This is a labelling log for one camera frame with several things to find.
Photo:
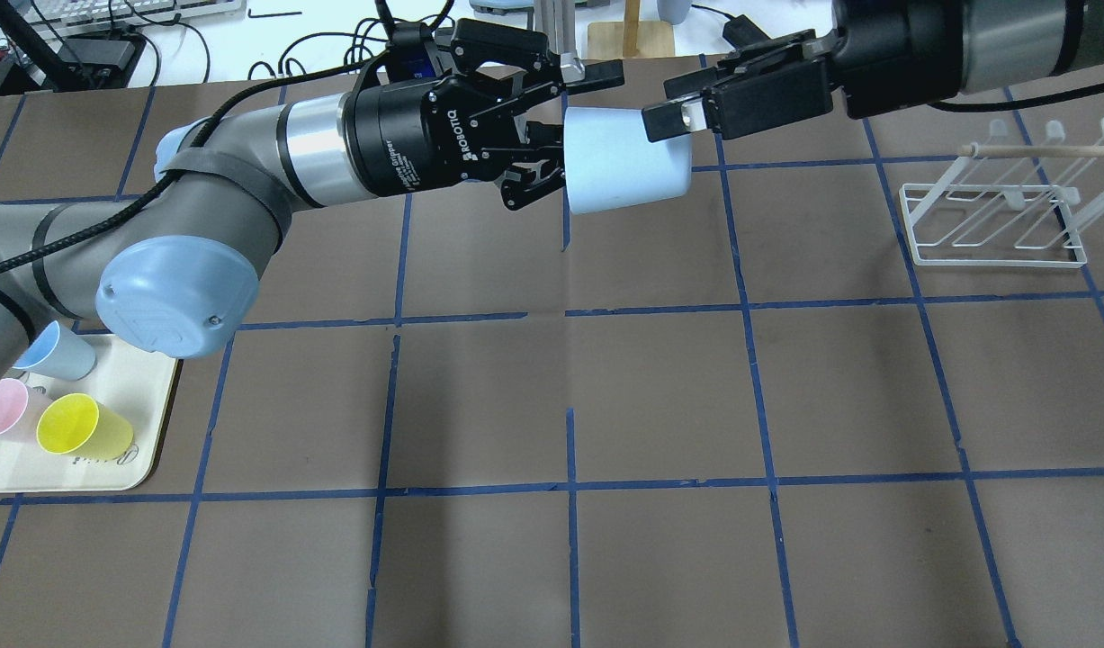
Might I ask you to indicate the pink plastic cup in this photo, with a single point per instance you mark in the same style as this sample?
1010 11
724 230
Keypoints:
21 407

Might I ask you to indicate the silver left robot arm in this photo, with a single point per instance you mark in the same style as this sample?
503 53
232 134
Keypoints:
177 270

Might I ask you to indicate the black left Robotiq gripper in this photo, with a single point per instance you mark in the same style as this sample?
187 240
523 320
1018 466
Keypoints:
406 137

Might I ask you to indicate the black power adapter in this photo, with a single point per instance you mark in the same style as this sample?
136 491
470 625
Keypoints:
745 36

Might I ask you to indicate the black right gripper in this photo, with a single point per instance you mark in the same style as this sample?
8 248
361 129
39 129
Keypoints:
898 58

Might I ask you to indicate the yellow plastic cup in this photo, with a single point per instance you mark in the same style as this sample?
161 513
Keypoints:
78 425

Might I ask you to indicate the light blue cup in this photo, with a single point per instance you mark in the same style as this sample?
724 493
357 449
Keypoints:
610 164

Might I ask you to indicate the white wire cup rack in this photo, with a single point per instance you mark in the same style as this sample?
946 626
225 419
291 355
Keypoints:
1006 204

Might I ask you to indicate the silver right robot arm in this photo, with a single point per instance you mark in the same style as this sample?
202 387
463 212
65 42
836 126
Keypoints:
1012 42

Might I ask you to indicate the wooden mug tree stand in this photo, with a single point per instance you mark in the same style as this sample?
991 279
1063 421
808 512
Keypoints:
629 35

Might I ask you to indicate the blue plastic cup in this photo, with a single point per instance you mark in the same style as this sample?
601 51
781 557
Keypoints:
58 353

